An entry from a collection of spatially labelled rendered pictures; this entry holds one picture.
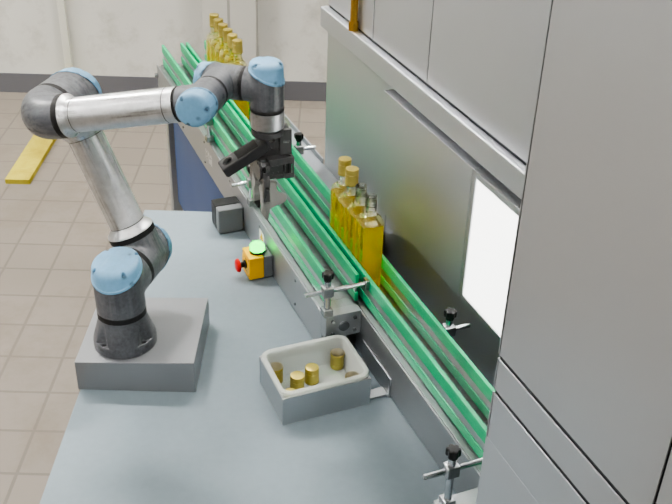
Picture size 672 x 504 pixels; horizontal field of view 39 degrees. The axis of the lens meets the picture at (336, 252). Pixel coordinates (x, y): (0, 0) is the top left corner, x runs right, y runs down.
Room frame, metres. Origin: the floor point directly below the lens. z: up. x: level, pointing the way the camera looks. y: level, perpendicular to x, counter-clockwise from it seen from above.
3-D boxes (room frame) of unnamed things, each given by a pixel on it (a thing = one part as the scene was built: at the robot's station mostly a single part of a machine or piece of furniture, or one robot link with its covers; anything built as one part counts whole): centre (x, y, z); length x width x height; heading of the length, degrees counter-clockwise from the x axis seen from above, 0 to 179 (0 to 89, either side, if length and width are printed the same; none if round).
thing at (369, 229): (2.07, -0.08, 0.99); 0.06 x 0.06 x 0.21; 22
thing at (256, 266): (2.30, 0.23, 0.79); 0.07 x 0.07 x 0.07; 23
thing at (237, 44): (3.10, 0.35, 1.02); 0.06 x 0.06 x 0.28; 23
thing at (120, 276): (1.87, 0.51, 1.00); 0.13 x 0.12 x 0.14; 167
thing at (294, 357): (1.79, 0.04, 0.80); 0.22 x 0.17 x 0.09; 113
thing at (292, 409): (1.80, 0.02, 0.79); 0.27 x 0.17 x 0.08; 113
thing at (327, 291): (1.93, 0.00, 0.95); 0.17 x 0.03 x 0.12; 113
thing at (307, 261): (2.76, 0.36, 0.93); 1.75 x 0.01 x 0.08; 23
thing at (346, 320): (1.94, -0.02, 0.85); 0.09 x 0.04 x 0.07; 113
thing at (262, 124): (1.93, 0.16, 1.40); 0.08 x 0.08 x 0.05
